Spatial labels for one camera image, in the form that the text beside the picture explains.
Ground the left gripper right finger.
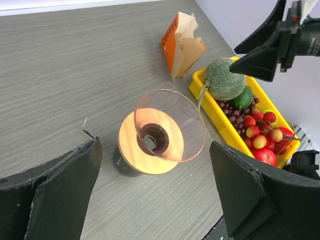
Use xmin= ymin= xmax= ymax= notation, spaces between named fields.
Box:
xmin=209 ymin=141 xmax=320 ymax=240

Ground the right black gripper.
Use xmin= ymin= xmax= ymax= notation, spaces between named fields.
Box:
xmin=229 ymin=0 xmax=320 ymax=82

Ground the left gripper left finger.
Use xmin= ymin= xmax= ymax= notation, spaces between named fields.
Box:
xmin=0 ymin=137 xmax=103 ymax=240

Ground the glass coffee carafe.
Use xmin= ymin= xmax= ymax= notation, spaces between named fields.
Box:
xmin=112 ymin=146 xmax=142 ymax=178

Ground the pink glass dripper cone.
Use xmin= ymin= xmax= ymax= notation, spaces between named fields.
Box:
xmin=134 ymin=89 xmax=206 ymax=163

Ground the round wooden dripper stand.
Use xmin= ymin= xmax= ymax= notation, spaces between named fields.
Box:
xmin=118 ymin=107 xmax=184 ymax=175

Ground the coffee filter paper pack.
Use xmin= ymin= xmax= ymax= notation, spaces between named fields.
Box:
xmin=160 ymin=12 xmax=208 ymax=81

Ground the green netted melon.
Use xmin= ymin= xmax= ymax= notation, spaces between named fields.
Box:
xmin=197 ymin=57 xmax=246 ymax=109

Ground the red apple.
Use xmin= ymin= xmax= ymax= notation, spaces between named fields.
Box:
xmin=277 ymin=126 xmax=295 ymax=145
xmin=250 ymin=147 xmax=277 ymax=166

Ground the dark green lime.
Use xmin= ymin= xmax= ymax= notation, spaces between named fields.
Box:
xmin=231 ymin=86 xmax=253 ymax=110

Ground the light green apple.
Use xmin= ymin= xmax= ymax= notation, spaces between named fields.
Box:
xmin=261 ymin=108 xmax=278 ymax=125

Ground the red grape bunch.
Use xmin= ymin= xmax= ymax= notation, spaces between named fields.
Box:
xmin=217 ymin=95 xmax=260 ymax=136

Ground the yellow plastic fruit tray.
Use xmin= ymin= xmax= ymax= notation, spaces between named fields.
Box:
xmin=201 ymin=76 xmax=300 ymax=168

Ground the red lychee cluster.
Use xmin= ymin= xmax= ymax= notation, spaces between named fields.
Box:
xmin=242 ymin=108 xmax=298 ymax=156

